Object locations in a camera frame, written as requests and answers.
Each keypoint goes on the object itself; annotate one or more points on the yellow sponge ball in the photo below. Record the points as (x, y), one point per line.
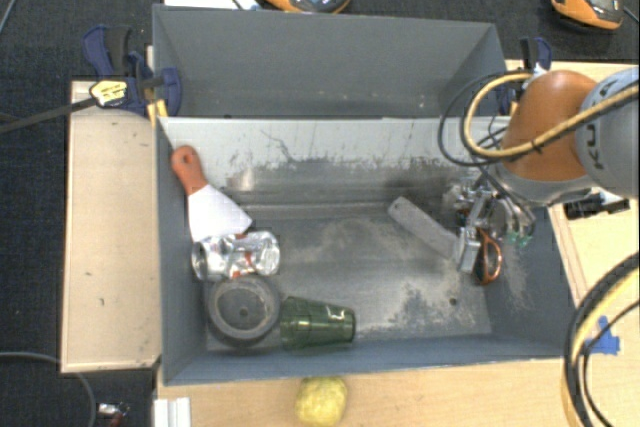
(321, 401)

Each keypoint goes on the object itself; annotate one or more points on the grey flat block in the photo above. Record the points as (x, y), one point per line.
(420, 225)

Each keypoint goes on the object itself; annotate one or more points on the grey metal bin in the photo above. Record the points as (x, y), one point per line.
(350, 65)

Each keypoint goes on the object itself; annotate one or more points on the black cylinder on white bracket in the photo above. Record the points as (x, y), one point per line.
(590, 207)

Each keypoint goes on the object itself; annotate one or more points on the crushed silver can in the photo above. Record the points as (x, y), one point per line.
(235, 255)

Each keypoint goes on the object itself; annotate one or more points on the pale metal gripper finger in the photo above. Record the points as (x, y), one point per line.
(469, 249)

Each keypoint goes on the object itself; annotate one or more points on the pale wood board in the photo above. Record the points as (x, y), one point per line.
(110, 240)

